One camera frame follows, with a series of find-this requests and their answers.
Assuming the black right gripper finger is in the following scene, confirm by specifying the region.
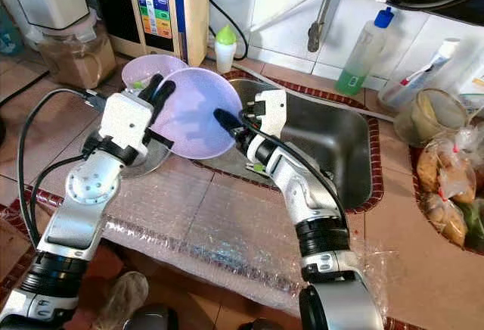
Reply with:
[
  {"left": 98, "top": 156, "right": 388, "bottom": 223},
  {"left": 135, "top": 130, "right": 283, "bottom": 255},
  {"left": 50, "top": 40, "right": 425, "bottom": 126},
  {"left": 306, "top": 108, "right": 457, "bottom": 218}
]
[{"left": 213, "top": 107, "right": 249, "bottom": 140}]

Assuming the lilac plastic bowl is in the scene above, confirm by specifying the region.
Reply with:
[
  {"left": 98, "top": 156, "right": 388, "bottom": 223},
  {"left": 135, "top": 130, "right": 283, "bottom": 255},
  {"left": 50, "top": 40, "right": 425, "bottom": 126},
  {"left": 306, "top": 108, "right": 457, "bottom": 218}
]
[
  {"left": 157, "top": 67, "right": 245, "bottom": 160},
  {"left": 121, "top": 54, "right": 189, "bottom": 93}
]

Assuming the round steel plate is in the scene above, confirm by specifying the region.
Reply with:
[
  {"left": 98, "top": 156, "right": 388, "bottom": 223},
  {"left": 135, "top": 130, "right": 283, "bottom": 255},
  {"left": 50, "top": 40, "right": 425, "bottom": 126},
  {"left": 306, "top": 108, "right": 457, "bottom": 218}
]
[{"left": 113, "top": 137, "right": 176, "bottom": 180}]

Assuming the small white bottle green cap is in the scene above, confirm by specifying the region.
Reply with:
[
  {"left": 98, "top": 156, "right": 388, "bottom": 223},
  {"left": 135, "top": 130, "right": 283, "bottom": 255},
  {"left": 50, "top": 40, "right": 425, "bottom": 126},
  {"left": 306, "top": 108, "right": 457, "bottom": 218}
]
[{"left": 213, "top": 24, "right": 237, "bottom": 74}]

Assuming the clear jar of brown powder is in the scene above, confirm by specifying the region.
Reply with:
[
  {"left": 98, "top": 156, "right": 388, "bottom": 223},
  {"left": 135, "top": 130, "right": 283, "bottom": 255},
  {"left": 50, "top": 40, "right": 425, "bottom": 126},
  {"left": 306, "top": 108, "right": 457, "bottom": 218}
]
[{"left": 38, "top": 21, "right": 119, "bottom": 90}]

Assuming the cream water ionizer blue panel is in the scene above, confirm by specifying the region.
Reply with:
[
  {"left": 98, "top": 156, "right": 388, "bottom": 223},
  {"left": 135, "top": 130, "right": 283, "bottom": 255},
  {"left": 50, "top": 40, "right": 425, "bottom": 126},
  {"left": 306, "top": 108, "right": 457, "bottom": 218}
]
[{"left": 121, "top": 0, "right": 209, "bottom": 67}]

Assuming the stainless steel sink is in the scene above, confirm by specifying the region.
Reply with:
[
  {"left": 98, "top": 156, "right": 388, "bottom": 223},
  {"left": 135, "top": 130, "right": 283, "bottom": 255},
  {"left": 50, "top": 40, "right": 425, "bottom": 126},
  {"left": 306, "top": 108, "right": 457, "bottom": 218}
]
[{"left": 195, "top": 79, "right": 377, "bottom": 213}]

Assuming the clear bubble wrap sheet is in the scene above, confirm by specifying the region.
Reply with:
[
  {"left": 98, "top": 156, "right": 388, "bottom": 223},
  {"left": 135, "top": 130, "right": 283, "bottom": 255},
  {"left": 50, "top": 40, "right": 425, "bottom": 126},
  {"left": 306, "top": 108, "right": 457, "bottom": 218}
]
[{"left": 38, "top": 165, "right": 398, "bottom": 317}]

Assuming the steel faucet with cream filter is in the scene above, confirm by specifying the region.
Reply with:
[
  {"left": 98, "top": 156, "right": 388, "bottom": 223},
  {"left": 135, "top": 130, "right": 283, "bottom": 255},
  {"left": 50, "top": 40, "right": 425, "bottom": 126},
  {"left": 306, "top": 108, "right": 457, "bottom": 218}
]
[{"left": 306, "top": 0, "right": 396, "bottom": 54}]

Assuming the green dish soap bottle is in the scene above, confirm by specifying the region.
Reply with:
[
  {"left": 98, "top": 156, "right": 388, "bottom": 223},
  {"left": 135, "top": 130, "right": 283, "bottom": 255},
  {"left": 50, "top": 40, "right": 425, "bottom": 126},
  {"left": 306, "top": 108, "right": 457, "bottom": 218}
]
[{"left": 335, "top": 6, "right": 395, "bottom": 97}]

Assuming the teal plastic bottle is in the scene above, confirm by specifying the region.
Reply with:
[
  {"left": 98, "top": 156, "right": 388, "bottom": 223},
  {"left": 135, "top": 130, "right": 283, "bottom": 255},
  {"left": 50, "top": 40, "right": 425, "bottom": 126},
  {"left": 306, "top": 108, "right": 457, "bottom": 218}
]
[{"left": 0, "top": 5, "right": 26, "bottom": 58}]

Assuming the white toothpaste tube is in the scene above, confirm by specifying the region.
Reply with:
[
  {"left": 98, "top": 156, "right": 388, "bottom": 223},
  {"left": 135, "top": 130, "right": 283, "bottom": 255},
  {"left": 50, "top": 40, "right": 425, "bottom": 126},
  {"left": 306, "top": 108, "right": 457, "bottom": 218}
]
[{"left": 378, "top": 39, "right": 462, "bottom": 114}]

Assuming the clear round jar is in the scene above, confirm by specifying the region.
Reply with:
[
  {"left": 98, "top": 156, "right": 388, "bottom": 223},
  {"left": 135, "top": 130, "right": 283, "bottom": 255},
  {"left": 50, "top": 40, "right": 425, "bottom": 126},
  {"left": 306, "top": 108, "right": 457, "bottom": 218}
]
[{"left": 393, "top": 88, "right": 472, "bottom": 148}]

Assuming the crumpled clear plastic bag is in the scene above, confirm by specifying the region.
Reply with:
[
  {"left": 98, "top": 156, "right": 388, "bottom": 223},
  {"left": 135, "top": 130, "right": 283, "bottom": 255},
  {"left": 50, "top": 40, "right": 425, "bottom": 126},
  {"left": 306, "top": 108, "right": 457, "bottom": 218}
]
[{"left": 95, "top": 272, "right": 149, "bottom": 330}]

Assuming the plastic bag of brown food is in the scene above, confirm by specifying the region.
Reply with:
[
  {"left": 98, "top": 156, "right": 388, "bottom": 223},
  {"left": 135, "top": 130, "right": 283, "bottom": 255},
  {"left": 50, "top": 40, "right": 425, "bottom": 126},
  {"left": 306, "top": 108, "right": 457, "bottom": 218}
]
[
  {"left": 423, "top": 194, "right": 470, "bottom": 248},
  {"left": 417, "top": 137, "right": 477, "bottom": 204}
]

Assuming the white labelled bottle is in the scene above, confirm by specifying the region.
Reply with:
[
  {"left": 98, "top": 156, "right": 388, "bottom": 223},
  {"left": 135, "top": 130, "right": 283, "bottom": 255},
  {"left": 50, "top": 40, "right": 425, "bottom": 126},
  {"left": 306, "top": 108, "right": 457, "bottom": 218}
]
[{"left": 458, "top": 42, "right": 484, "bottom": 111}]

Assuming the plastic bag of green food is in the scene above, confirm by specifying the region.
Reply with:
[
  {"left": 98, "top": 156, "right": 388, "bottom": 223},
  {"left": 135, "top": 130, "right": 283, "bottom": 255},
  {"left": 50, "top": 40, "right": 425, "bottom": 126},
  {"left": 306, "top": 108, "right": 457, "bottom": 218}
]
[{"left": 463, "top": 198, "right": 484, "bottom": 251}]

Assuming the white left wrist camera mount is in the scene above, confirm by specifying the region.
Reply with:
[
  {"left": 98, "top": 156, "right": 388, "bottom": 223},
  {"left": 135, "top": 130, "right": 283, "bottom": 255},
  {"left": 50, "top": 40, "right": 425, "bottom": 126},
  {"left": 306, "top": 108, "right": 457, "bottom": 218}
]
[{"left": 100, "top": 92, "right": 160, "bottom": 158}]

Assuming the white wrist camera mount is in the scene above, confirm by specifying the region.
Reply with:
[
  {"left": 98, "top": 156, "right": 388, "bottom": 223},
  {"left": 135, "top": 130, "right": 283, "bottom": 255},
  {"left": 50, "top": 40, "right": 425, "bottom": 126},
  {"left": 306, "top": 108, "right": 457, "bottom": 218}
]
[
  {"left": 250, "top": 89, "right": 289, "bottom": 139},
  {"left": 100, "top": 92, "right": 160, "bottom": 158}
]

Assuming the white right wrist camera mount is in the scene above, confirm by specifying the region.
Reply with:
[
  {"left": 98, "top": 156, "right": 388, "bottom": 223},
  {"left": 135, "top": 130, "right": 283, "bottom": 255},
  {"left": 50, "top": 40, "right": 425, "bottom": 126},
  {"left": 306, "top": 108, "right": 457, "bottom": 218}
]
[{"left": 250, "top": 89, "right": 289, "bottom": 139}]

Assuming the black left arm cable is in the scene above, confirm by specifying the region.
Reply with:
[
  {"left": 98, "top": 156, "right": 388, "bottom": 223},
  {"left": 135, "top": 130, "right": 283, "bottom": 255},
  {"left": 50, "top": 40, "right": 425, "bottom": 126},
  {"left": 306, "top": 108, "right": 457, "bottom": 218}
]
[{"left": 17, "top": 88, "right": 114, "bottom": 249}]

